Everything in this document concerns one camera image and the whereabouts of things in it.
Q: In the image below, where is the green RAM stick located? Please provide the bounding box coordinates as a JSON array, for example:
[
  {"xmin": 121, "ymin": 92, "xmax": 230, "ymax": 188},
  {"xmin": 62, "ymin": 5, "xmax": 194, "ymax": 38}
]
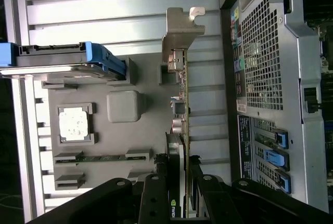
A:
[{"xmin": 74, "ymin": 154, "xmax": 130, "ymax": 163}]

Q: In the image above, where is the grey parts rack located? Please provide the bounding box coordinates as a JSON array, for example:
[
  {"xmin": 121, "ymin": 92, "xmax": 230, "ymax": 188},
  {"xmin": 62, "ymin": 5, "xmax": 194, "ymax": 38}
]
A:
[{"xmin": 40, "ymin": 57, "xmax": 188, "ymax": 201}]

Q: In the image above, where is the silver CPU chip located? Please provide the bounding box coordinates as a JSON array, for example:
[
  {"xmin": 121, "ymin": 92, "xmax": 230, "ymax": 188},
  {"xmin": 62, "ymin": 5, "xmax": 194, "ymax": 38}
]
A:
[{"xmin": 58, "ymin": 107, "xmax": 91, "ymax": 141}]

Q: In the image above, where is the open black PC case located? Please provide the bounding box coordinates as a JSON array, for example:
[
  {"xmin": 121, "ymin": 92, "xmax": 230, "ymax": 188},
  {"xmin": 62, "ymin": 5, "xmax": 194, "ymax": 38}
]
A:
[{"xmin": 218, "ymin": 0, "xmax": 333, "ymax": 213}]

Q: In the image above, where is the hard disk in blue caddy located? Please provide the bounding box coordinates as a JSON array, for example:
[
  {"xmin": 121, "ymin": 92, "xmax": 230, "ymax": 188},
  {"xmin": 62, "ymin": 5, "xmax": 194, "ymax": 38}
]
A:
[{"xmin": 0, "ymin": 41, "xmax": 127, "ymax": 82}]

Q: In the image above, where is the green Dell motherboard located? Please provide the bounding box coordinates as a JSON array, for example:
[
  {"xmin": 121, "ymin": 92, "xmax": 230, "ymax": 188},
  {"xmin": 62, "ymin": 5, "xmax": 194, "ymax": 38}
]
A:
[{"xmin": 305, "ymin": 8, "xmax": 333, "ymax": 173}]

